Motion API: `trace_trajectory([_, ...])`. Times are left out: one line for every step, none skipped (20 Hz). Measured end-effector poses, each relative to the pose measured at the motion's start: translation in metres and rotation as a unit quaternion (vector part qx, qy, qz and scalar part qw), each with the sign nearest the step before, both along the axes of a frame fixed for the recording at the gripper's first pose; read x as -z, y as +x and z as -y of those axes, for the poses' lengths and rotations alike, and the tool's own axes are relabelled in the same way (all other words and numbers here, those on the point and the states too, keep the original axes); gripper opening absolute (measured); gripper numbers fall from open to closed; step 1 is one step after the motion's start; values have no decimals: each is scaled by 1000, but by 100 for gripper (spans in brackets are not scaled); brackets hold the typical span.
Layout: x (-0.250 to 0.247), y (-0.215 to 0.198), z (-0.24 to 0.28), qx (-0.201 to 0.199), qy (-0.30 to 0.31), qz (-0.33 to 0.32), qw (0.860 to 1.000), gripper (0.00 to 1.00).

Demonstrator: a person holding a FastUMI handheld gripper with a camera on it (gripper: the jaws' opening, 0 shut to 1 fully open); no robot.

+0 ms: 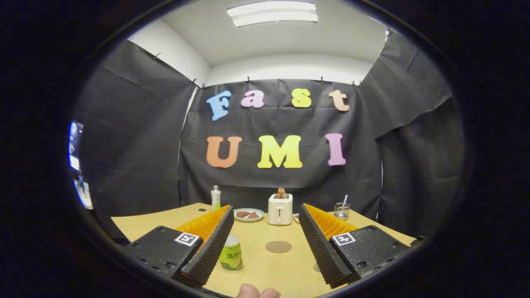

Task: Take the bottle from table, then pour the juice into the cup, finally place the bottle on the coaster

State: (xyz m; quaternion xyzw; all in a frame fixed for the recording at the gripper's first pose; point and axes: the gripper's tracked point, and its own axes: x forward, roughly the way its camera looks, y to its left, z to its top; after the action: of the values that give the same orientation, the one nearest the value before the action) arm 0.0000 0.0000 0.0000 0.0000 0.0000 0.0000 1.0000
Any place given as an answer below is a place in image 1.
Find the white divided dish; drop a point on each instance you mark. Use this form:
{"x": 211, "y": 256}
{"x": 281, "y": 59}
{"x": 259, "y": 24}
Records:
{"x": 296, "y": 217}

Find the brown bread piece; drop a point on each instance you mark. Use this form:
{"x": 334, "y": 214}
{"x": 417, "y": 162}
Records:
{"x": 253, "y": 215}
{"x": 242, "y": 214}

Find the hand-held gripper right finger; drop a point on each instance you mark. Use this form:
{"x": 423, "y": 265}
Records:
{"x": 321, "y": 248}

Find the pale green plate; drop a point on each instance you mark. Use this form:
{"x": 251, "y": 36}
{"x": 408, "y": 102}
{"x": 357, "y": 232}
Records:
{"x": 248, "y": 219}

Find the toast slice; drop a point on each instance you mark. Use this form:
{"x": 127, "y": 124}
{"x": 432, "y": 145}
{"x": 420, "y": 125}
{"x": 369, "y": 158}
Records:
{"x": 281, "y": 192}

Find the small white green bottle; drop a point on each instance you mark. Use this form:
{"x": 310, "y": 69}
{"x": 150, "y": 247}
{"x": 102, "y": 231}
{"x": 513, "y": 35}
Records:
{"x": 215, "y": 198}

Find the wooden table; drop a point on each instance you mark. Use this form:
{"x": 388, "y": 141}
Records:
{"x": 269, "y": 273}

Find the round brown coaster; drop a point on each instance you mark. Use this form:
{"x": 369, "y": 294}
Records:
{"x": 278, "y": 246}

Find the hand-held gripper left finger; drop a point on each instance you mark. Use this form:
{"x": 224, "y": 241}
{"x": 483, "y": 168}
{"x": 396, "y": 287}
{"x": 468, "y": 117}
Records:
{"x": 209, "y": 250}

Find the white toaster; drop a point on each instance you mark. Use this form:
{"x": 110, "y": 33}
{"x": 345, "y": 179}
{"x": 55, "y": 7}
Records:
{"x": 280, "y": 211}

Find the green label juice bottle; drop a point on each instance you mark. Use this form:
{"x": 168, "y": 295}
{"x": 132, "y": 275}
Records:
{"x": 232, "y": 256}

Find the bright window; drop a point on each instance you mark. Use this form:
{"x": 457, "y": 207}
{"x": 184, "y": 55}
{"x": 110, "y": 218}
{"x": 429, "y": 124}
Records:
{"x": 75, "y": 145}

